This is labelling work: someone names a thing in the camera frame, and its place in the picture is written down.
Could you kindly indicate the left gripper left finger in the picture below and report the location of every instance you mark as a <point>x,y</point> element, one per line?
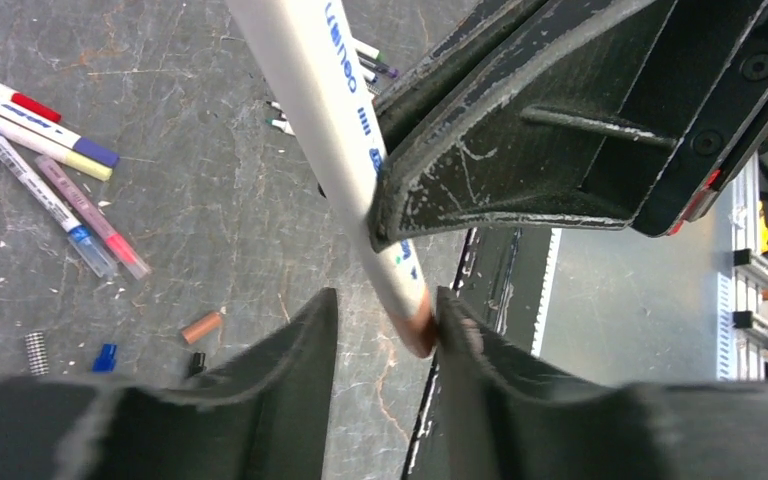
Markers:
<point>264,414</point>

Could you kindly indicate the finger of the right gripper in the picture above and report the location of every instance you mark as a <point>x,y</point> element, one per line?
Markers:
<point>555,113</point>

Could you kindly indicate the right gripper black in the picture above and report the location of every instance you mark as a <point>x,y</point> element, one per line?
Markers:
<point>731,125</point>

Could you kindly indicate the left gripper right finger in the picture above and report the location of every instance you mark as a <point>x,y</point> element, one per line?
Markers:
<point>576,429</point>

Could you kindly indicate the black pen cap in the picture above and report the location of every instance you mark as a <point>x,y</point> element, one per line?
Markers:
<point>197,364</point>

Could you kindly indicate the brown pen cap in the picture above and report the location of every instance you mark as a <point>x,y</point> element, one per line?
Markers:
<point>202,327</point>

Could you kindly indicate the blue pen cap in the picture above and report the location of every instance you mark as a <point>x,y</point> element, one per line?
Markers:
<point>105,362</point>

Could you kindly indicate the purple transparent pen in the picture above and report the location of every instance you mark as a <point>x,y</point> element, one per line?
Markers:
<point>379,67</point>

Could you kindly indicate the green capped white pen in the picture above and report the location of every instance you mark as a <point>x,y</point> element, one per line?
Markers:
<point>367,51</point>

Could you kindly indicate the houndstooth pen cap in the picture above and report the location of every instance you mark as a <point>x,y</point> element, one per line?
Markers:
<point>36,351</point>

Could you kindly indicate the orange capped pen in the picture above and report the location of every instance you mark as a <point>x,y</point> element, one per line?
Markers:
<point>306,52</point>

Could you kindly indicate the teal capped white pen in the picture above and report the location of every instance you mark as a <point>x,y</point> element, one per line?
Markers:
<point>283,125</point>

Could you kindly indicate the violet capped white pen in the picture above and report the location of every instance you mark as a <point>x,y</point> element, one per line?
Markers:
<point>57,133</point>

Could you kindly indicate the red white pen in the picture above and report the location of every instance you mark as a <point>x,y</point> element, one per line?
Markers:
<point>29,103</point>

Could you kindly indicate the orange pen cap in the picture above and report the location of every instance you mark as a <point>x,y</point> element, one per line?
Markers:
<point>418,330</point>

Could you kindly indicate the yellow capped white pen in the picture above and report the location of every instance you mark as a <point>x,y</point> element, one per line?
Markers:
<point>41,145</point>

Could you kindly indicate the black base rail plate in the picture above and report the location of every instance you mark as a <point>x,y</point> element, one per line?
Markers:
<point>469,424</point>

